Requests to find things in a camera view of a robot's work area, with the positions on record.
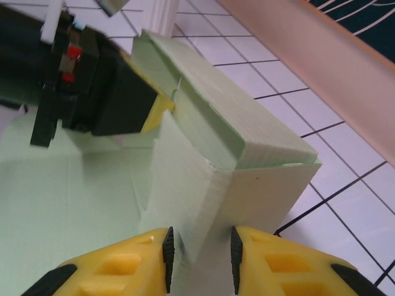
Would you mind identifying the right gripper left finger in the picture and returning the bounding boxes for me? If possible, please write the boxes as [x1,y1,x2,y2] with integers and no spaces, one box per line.
[24,226,175,296]

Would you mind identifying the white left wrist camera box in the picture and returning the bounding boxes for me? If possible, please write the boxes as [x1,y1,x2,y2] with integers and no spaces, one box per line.
[39,0,65,43]

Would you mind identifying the green paper box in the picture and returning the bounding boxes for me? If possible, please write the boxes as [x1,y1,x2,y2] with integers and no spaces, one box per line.
[0,29,323,296]

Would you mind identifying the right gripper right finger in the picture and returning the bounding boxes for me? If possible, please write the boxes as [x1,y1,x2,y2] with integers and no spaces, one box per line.
[230,226,386,296]

